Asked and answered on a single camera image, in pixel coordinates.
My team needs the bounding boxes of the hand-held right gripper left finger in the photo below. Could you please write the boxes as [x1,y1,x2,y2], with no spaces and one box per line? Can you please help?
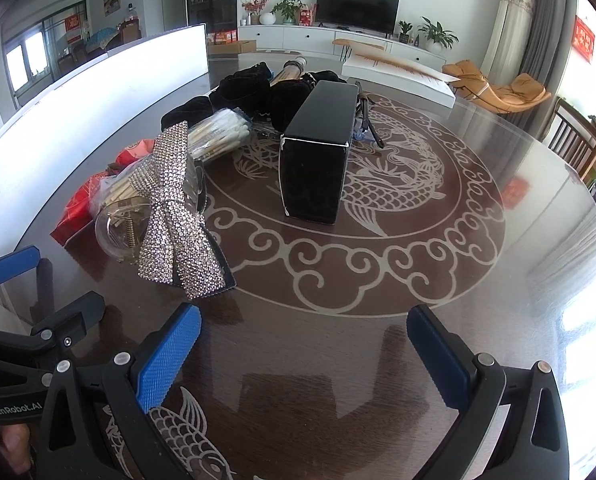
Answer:
[40,302,203,480]

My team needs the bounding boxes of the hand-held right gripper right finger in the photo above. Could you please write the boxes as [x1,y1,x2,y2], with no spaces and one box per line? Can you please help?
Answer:
[407,304,571,480]

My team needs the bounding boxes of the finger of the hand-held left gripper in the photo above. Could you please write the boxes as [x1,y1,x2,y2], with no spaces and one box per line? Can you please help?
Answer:
[0,245,41,312]
[29,291,107,357]

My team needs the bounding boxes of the red plastic packet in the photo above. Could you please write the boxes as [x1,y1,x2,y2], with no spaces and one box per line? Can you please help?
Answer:
[50,142,153,243]

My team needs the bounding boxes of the rhinestone bow hair clip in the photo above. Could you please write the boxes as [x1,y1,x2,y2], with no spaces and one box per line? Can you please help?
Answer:
[139,121,236,301]

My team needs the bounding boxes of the black rectangular box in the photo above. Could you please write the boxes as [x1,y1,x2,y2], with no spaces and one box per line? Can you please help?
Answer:
[279,81,361,224]

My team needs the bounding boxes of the black velvet lace-trimmed scrunchie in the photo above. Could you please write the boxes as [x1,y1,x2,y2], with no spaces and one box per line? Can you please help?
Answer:
[268,80,313,133]

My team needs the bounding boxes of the gold cosmetic tube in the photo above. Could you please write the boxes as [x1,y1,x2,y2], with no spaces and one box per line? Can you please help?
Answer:
[269,57,309,86]

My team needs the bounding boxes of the person's left hand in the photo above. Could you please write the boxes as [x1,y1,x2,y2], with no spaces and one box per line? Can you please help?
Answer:
[0,422,36,476]

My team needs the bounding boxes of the clear plastic hair claw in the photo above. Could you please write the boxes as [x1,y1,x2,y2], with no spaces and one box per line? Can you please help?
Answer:
[95,205,151,266]

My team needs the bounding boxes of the clear bag of wooden sticks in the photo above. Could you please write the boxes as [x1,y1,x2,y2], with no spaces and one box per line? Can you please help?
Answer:
[89,165,153,221]

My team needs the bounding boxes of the white board panel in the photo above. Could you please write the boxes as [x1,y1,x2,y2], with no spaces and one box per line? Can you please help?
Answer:
[0,22,209,181]

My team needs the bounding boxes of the clear bag of white sticks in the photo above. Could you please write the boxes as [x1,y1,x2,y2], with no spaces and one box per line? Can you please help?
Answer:
[188,109,253,161]

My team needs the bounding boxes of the black-framed glasses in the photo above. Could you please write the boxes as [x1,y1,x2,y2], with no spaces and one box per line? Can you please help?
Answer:
[350,80,386,148]

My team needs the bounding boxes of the wooden chair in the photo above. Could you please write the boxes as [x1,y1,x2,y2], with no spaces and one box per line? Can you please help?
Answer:
[548,96,596,183]

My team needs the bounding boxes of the orange lounge chair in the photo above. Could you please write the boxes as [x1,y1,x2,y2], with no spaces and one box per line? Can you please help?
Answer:
[442,60,552,113]

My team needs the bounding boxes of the white flat feather-print box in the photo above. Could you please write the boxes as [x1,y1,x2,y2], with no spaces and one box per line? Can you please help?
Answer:
[342,52,456,108]

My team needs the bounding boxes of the cardboard boxes on floor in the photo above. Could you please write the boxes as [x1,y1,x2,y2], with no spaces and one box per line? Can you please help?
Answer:
[207,27,257,57]

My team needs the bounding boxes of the wooden bench with hairpin legs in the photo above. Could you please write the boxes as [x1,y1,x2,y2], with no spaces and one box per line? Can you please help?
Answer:
[333,37,386,61]

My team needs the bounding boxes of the large leafy potted plant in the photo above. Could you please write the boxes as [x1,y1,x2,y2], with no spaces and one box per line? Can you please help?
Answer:
[418,16,459,51]

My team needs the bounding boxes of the covered standing air conditioner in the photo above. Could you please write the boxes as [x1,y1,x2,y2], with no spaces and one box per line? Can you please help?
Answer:
[485,0,536,78]

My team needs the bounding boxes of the white television cabinet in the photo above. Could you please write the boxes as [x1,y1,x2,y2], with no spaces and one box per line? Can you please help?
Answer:
[238,24,458,73]

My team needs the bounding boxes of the grey curtain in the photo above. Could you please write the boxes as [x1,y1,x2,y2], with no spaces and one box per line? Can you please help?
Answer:
[520,0,578,93]

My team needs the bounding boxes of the red flower arrangement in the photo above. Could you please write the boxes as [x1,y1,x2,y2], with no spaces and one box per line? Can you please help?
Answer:
[241,0,271,26]

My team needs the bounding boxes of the black television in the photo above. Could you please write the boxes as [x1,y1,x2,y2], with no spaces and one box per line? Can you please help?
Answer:
[316,0,399,36]

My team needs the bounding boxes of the red wall decoration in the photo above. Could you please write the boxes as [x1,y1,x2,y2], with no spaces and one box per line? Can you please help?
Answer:
[574,15,596,64]

